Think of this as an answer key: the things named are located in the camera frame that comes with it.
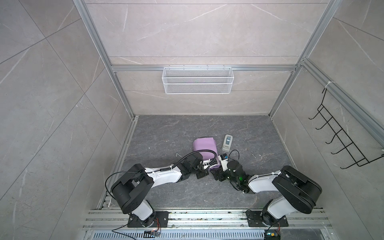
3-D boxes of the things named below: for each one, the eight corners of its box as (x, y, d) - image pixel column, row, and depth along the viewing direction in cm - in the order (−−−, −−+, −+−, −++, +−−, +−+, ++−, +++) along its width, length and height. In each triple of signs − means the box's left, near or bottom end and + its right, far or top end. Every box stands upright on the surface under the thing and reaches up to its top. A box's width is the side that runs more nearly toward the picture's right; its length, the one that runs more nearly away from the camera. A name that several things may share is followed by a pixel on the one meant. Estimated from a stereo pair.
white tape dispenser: (221, 151, 101) (222, 147, 97) (224, 137, 109) (225, 133, 105) (229, 153, 100) (230, 149, 96) (231, 139, 108) (233, 135, 104)
